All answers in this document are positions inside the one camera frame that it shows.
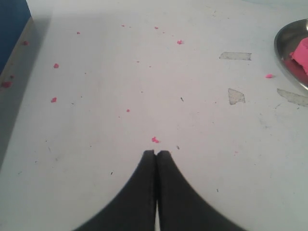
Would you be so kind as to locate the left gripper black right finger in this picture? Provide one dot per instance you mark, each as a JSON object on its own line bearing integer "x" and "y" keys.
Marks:
{"x": 180, "y": 207}

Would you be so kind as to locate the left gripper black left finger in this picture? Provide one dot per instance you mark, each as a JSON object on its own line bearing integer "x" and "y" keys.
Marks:
{"x": 134, "y": 207}

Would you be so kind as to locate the pink play dough lump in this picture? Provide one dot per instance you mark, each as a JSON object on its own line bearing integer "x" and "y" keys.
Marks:
{"x": 300, "y": 54}

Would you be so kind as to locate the clear tape piece lower left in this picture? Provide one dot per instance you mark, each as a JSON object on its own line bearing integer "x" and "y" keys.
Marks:
{"x": 235, "y": 97}

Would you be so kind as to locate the clear tape piece upper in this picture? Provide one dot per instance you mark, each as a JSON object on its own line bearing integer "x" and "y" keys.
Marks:
{"x": 243, "y": 56}

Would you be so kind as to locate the clear tape piece by plate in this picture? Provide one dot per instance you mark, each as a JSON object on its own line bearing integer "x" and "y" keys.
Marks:
{"x": 293, "y": 98}

